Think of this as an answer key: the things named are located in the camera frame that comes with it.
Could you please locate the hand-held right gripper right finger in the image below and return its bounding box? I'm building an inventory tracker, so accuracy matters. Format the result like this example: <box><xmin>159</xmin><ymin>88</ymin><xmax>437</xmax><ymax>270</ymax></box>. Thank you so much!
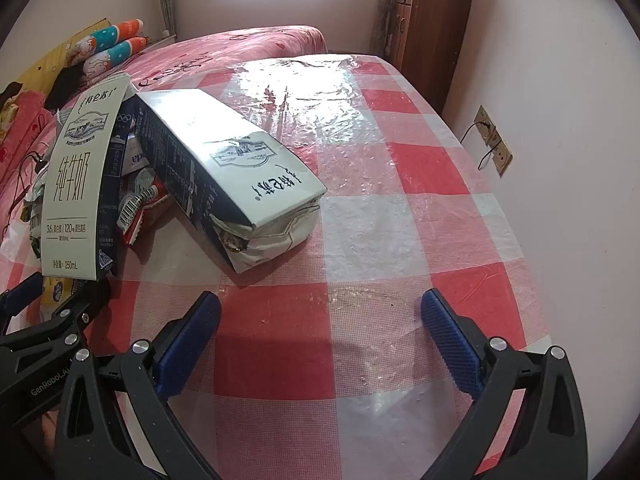
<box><xmin>420</xmin><ymin>288</ymin><xmax>588</xmax><ymax>480</ymax></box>

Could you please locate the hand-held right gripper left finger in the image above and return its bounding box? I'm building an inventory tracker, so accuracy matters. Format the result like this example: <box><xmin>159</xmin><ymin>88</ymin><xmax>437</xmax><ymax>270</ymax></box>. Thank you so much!
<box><xmin>54</xmin><ymin>290</ymin><xmax>223</xmax><ymax>480</ymax></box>

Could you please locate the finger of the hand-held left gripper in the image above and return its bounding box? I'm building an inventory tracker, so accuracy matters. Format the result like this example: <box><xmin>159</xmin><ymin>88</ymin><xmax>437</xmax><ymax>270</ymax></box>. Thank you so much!
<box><xmin>0</xmin><ymin>278</ymin><xmax>112</xmax><ymax>347</ymax></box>
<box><xmin>0</xmin><ymin>272</ymin><xmax>46</xmax><ymax>333</ymax></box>

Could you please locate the silver grey snack packet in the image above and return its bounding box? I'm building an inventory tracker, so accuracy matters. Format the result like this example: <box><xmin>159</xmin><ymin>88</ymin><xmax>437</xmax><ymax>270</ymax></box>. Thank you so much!
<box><xmin>22</xmin><ymin>167</ymin><xmax>56</xmax><ymax>261</ymax></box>

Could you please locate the tall white milk carton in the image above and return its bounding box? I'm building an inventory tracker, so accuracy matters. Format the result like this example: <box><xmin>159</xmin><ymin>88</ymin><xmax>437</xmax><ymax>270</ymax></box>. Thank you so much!
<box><xmin>40</xmin><ymin>72</ymin><xmax>138</xmax><ymax>282</ymax></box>

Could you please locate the large white navy milk case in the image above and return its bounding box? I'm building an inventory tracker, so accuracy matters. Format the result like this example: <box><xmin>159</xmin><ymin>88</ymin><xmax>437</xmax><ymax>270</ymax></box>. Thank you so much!
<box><xmin>132</xmin><ymin>89</ymin><xmax>328</xmax><ymax>275</ymax></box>

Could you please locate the red white packet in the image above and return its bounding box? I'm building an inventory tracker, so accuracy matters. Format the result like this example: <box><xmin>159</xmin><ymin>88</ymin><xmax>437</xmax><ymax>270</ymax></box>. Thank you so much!
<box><xmin>116</xmin><ymin>180</ymin><xmax>173</xmax><ymax>247</ymax></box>

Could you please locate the red white checked tablecloth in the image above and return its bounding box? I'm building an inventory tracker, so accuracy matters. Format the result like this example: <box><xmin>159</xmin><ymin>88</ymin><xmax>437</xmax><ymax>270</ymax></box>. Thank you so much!
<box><xmin>0</xmin><ymin>52</ymin><xmax>551</xmax><ymax>480</ymax></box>

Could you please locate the small blue white carton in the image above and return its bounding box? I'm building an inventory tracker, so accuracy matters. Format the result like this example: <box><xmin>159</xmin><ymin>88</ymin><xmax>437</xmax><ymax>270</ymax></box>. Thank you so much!
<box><xmin>120</xmin><ymin>127</ymin><xmax>151</xmax><ymax>173</ymax></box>

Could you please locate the dark brown garment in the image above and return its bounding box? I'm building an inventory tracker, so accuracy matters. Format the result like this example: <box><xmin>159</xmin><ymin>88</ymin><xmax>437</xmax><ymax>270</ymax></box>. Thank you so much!
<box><xmin>0</xmin><ymin>82</ymin><xmax>26</xmax><ymax>106</ymax></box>

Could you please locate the black garment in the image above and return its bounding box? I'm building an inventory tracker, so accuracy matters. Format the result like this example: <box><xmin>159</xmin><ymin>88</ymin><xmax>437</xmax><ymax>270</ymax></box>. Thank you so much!
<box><xmin>44</xmin><ymin>64</ymin><xmax>96</xmax><ymax>111</ymax></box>

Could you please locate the yellow headboard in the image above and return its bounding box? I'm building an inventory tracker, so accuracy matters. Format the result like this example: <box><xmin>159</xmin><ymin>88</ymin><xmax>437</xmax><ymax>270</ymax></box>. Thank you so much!
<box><xmin>10</xmin><ymin>19</ymin><xmax>113</xmax><ymax>93</ymax></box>

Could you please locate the bed with pink blanket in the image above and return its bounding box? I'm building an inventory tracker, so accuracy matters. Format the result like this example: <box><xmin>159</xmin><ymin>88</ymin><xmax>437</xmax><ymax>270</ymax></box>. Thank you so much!
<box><xmin>0</xmin><ymin>24</ymin><xmax>328</xmax><ymax>241</ymax></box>

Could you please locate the brown wooden cabinet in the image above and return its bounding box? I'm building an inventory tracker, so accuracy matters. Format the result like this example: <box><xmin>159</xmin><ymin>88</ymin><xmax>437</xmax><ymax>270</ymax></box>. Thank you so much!
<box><xmin>387</xmin><ymin>0</ymin><xmax>475</xmax><ymax>111</ymax></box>

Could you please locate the wooden wall socket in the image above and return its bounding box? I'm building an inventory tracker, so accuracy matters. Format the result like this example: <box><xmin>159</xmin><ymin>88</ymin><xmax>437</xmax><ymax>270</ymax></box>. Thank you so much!
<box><xmin>491</xmin><ymin>130</ymin><xmax>514</xmax><ymax>177</ymax></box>
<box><xmin>473</xmin><ymin>104</ymin><xmax>497</xmax><ymax>147</ymax></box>

